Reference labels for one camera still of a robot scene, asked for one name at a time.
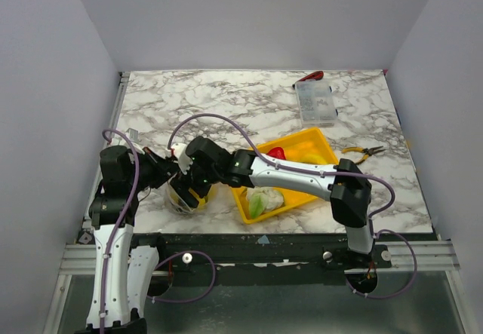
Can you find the black front mounting bar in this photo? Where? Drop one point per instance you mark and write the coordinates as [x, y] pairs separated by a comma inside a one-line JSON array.
[[197, 260]]

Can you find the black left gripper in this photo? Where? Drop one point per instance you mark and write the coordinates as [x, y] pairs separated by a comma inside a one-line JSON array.
[[164, 169]]

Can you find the clear plastic screw box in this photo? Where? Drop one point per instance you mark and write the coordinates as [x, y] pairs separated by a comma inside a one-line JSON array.
[[316, 103]]

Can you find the yellow toy mango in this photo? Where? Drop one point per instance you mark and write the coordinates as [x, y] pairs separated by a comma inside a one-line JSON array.
[[181, 206]]

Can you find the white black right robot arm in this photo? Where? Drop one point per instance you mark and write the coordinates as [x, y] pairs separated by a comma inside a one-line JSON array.
[[342, 185]]

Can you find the yellow handled pliers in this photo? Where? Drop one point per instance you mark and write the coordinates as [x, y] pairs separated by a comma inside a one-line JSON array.
[[366, 152]]

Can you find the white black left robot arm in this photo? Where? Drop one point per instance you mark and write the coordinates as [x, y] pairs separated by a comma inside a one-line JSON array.
[[121, 271]]

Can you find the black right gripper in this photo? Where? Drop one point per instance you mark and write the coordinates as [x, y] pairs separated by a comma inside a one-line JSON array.
[[187, 193]]

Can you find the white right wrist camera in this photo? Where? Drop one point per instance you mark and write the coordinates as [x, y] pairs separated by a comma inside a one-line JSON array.
[[184, 162]]

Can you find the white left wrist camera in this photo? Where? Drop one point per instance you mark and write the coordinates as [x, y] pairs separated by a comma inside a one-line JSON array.
[[133, 135]]

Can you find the aluminium rail front right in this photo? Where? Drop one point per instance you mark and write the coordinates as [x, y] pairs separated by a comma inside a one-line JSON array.
[[430, 256]]

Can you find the red black utility knife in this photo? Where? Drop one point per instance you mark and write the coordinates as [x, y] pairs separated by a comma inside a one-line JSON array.
[[314, 76]]

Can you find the yellow toy banana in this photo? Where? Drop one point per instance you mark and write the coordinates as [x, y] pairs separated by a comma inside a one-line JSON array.
[[310, 153]]

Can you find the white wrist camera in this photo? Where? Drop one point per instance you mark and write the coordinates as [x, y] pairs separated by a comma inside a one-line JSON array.
[[184, 162], [133, 135]]

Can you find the white toy cauliflower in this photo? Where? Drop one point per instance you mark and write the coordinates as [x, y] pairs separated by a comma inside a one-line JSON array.
[[263, 200]]

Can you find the red toy bell pepper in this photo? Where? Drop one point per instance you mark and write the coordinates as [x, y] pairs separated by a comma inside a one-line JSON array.
[[277, 153]]

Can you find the yellow plastic tray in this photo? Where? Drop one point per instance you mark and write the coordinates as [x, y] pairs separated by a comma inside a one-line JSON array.
[[293, 199]]

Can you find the clear dotted zip top bag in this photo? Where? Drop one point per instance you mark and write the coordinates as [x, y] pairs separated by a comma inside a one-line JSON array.
[[185, 200]]

